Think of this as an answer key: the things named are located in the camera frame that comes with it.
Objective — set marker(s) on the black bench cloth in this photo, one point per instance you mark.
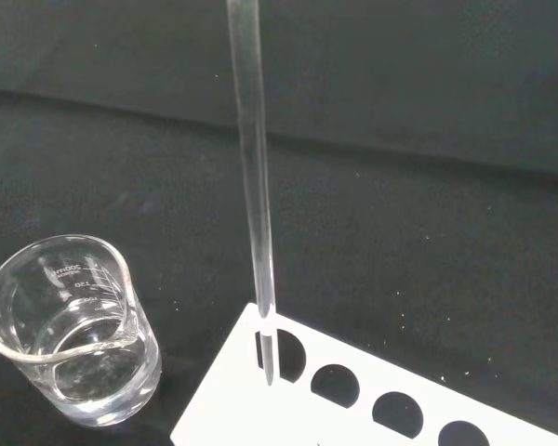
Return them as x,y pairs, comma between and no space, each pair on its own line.
400,186

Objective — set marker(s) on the white test tube rack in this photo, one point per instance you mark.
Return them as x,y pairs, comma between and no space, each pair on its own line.
242,409

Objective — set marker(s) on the glass beaker with water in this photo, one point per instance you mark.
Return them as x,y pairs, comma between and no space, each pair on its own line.
74,353

